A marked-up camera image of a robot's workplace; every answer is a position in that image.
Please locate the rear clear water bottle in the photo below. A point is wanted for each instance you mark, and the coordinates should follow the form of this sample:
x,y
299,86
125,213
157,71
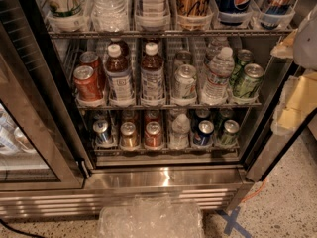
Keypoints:
x,y
214,47

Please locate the wire shelf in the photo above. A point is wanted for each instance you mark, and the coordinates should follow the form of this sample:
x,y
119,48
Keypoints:
x,y
169,34
106,105
165,150

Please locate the blue can bottom shelf left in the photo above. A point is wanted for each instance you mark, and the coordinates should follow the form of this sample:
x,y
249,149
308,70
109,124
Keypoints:
x,y
103,131

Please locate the top shelf orange can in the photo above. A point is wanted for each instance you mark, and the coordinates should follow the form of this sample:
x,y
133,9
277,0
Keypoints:
x,y
193,0

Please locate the pepsi can bottom shelf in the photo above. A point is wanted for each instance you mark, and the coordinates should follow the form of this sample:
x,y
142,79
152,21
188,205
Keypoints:
x,y
203,133

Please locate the top wire shelf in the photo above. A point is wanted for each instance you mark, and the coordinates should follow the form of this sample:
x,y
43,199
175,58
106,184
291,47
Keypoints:
x,y
169,34

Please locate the blue tape cross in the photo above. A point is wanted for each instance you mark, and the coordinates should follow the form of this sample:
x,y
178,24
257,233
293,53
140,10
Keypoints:
x,y
232,224

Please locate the gold can bottom shelf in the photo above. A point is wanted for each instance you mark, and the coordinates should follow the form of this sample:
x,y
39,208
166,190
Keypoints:
x,y
128,135

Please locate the rear silver soda can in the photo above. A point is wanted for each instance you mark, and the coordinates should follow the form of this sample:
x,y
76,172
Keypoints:
x,y
182,57

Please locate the middle wire shelf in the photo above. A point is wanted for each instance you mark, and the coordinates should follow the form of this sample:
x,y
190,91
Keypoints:
x,y
106,105

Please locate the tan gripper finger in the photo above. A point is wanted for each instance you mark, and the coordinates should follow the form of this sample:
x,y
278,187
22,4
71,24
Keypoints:
x,y
284,48
297,100

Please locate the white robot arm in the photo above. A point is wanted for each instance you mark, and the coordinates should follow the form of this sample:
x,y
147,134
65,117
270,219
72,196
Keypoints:
x,y
305,42

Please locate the front silver soda can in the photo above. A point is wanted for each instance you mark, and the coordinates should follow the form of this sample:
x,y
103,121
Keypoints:
x,y
184,82

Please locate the front right tea bottle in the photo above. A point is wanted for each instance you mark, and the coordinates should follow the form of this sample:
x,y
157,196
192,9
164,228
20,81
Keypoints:
x,y
152,76

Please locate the green soda can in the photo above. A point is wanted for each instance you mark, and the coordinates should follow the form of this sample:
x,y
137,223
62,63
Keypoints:
x,y
248,82
243,58

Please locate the front left tea bottle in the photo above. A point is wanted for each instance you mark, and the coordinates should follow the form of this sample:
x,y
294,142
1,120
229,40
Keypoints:
x,y
119,75

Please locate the top shelf blue can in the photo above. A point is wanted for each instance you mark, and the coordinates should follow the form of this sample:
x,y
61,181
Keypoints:
x,y
272,9

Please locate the clear plastic bag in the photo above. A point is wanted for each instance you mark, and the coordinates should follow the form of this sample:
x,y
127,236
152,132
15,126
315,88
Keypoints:
x,y
151,218

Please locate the clear water bottle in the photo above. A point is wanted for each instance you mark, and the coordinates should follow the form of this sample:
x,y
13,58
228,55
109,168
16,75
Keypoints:
x,y
219,70
214,47

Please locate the top shelf pepsi bottle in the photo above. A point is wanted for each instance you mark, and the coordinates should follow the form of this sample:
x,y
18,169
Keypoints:
x,y
228,8

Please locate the top shelf water bottle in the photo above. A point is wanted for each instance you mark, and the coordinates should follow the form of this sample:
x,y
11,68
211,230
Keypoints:
x,y
110,15

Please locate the small water bottle bottom shelf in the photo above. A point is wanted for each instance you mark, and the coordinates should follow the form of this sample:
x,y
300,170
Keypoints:
x,y
179,132

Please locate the red can bottom shelf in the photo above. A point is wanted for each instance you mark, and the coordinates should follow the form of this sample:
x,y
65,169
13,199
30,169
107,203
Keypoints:
x,y
153,137

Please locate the rear left tea bottle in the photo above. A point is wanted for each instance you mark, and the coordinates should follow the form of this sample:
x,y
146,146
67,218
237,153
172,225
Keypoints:
x,y
123,45

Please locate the left glass fridge door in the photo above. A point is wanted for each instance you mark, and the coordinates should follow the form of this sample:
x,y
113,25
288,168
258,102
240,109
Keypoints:
x,y
51,165

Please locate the front green soda can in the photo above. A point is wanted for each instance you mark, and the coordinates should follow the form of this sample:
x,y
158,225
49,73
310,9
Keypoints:
x,y
248,82

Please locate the rear green soda can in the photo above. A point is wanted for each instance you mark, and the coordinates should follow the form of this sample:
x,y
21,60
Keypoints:
x,y
243,58

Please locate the silver soda can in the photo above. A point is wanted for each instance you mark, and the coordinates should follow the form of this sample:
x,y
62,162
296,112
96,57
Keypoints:
x,y
182,57
184,82

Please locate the red coke can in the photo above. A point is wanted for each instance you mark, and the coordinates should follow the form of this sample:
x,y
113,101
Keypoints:
x,y
86,82
92,59

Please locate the bottom wire shelf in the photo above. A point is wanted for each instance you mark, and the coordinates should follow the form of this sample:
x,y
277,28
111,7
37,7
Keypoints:
x,y
165,150

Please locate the open right fridge door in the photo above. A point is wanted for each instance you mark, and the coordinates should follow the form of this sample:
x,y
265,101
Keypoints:
x,y
273,147

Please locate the top shelf white bottle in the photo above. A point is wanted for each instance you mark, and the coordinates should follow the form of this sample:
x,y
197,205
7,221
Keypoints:
x,y
152,12

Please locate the front clear water bottle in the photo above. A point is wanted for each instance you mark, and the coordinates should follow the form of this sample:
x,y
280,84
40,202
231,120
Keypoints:
x,y
219,70

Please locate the green can bottom shelf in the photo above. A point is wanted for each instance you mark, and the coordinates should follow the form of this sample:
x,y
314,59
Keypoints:
x,y
229,133

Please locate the tea bottle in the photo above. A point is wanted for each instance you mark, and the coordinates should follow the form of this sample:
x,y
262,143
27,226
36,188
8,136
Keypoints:
x,y
152,76
123,45
119,75

